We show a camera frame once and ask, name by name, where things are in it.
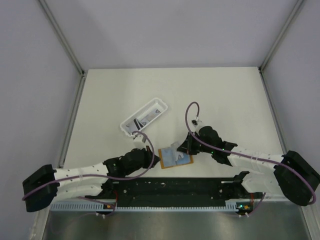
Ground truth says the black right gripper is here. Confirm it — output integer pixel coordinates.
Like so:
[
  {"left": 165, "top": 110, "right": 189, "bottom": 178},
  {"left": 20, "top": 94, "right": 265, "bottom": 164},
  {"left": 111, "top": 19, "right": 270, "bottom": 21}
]
[{"left": 177, "top": 132, "right": 215, "bottom": 155}]

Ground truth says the silver vip card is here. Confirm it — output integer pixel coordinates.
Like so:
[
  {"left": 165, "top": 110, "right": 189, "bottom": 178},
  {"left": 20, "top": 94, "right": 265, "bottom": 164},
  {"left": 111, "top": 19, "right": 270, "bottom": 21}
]
[
  {"left": 161, "top": 147, "right": 176, "bottom": 167},
  {"left": 141, "top": 108, "right": 161, "bottom": 125}
]

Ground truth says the yellow leather card holder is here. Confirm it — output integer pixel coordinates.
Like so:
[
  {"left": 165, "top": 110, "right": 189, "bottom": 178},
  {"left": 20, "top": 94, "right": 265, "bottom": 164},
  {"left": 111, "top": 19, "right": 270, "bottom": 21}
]
[{"left": 158, "top": 147, "right": 194, "bottom": 169}]

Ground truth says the silver diamond card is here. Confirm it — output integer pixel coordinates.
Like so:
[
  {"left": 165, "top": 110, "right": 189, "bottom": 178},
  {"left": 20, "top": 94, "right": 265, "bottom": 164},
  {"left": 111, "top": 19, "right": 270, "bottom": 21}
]
[{"left": 170, "top": 141, "right": 189, "bottom": 166}]

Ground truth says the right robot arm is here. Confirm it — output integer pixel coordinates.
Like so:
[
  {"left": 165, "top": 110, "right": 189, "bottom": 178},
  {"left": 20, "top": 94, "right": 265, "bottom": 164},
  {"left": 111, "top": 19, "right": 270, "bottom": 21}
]
[{"left": 177, "top": 126, "right": 320, "bottom": 206}]

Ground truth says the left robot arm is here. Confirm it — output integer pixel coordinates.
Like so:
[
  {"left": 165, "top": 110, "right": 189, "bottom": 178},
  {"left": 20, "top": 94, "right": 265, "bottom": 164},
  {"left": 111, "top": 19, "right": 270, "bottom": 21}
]
[{"left": 22, "top": 146, "right": 160, "bottom": 213}]

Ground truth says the silver stripe card in basket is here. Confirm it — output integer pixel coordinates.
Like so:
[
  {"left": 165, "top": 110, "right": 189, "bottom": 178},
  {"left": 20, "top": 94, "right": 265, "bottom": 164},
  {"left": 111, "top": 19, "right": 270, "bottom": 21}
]
[{"left": 126, "top": 118, "right": 144, "bottom": 133}]

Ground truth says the silver VIP card in basket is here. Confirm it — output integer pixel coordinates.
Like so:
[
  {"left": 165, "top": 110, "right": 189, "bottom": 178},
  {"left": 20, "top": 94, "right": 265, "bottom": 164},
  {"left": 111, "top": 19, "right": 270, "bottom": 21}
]
[{"left": 141, "top": 108, "right": 161, "bottom": 125}]

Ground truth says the white plastic basket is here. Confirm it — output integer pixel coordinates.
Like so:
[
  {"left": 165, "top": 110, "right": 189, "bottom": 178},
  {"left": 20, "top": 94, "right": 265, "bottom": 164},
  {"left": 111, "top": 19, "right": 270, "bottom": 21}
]
[{"left": 119, "top": 97, "right": 169, "bottom": 138}]

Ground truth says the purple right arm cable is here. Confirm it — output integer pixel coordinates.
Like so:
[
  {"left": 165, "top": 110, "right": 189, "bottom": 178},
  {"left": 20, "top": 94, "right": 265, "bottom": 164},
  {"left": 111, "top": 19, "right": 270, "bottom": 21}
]
[{"left": 184, "top": 101, "right": 316, "bottom": 216}]

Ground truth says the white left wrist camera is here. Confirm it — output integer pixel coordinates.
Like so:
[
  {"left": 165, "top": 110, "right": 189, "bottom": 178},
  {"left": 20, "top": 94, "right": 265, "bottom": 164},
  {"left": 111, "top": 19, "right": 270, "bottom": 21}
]
[{"left": 133, "top": 133, "right": 147, "bottom": 149}]

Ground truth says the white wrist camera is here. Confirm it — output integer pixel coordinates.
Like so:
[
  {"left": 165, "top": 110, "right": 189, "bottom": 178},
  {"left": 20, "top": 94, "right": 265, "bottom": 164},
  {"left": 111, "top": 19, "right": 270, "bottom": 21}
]
[
  {"left": 191, "top": 117, "right": 204, "bottom": 128},
  {"left": 133, "top": 133, "right": 147, "bottom": 149}
]

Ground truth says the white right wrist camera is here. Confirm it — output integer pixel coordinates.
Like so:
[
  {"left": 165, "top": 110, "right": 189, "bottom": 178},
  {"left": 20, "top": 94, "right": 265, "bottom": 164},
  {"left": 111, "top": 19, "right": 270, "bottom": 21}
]
[{"left": 191, "top": 117, "right": 204, "bottom": 128}]

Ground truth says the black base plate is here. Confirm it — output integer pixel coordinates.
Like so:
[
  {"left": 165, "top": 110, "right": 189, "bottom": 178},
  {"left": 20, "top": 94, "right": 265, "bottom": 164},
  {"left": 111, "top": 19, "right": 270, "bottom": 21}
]
[{"left": 85, "top": 177, "right": 251, "bottom": 207}]

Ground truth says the white slotted cable duct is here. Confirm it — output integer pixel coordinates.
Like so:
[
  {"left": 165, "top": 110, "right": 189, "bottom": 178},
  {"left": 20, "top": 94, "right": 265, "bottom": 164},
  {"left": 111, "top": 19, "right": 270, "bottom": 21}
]
[{"left": 49, "top": 200, "right": 251, "bottom": 213}]

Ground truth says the left aluminium frame post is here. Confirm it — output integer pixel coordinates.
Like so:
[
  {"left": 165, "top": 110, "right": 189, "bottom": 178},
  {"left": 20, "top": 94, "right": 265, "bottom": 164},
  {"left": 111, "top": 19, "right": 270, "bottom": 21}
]
[{"left": 36, "top": 0, "right": 87, "bottom": 168}]

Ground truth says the aluminium frame post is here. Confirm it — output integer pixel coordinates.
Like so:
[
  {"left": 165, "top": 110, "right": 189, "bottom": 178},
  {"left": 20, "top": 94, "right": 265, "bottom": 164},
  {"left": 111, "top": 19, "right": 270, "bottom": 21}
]
[
  {"left": 258, "top": 0, "right": 306, "bottom": 153},
  {"left": 36, "top": 0, "right": 87, "bottom": 168}
]

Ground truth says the right aluminium frame post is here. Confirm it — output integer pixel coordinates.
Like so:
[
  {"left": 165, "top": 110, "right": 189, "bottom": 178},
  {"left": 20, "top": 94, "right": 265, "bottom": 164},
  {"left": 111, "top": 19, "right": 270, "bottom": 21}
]
[{"left": 258, "top": 0, "right": 306, "bottom": 153}]

